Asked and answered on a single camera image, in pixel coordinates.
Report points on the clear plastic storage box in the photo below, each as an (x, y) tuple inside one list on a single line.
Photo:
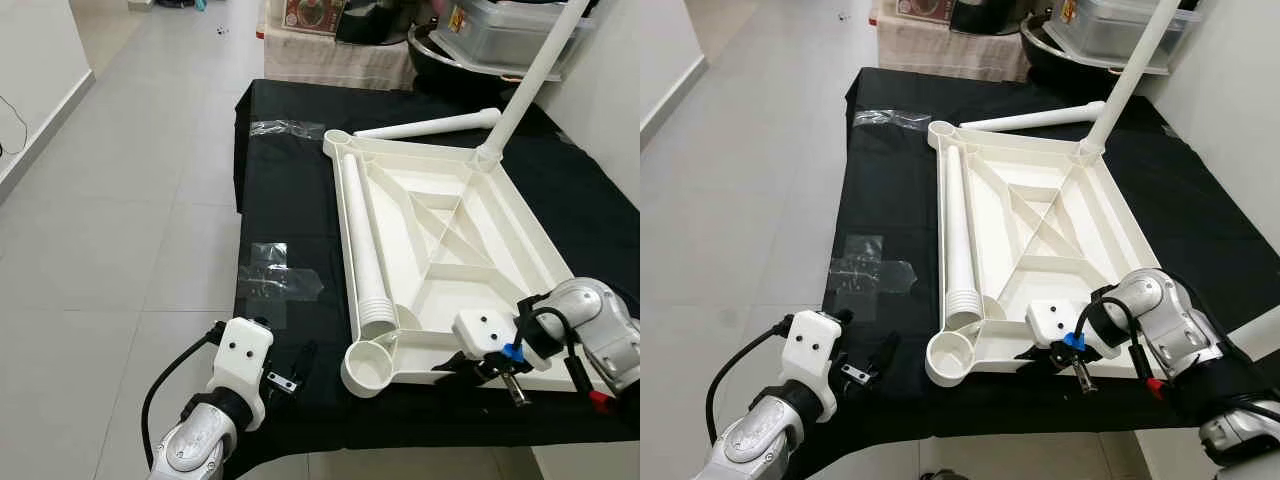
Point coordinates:
[(1110, 30), (500, 35)]

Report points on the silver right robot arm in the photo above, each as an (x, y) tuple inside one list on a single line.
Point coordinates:
[(600, 320), (1160, 310)]

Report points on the black bag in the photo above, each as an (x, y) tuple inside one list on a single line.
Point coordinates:
[(380, 20), (995, 15)]

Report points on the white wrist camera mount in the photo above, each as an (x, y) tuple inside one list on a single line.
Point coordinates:
[(812, 350), (242, 360), (1055, 320), (485, 330)]

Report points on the black tablecloth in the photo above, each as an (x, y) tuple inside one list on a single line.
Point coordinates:
[(290, 200), (890, 190)]

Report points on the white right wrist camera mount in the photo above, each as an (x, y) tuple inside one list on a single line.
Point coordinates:
[(485, 330), (1055, 320)]

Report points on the white plastic children table top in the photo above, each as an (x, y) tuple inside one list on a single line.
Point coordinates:
[(1100, 240), (520, 250)]

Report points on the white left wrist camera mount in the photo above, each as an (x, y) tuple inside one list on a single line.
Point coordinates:
[(812, 350), (242, 360)]

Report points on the checked cloth covered bench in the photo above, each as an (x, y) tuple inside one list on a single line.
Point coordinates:
[(330, 65), (940, 55)]

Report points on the crumpled clear plastic sheet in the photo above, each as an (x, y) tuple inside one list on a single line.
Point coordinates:
[(275, 275), (870, 265)]

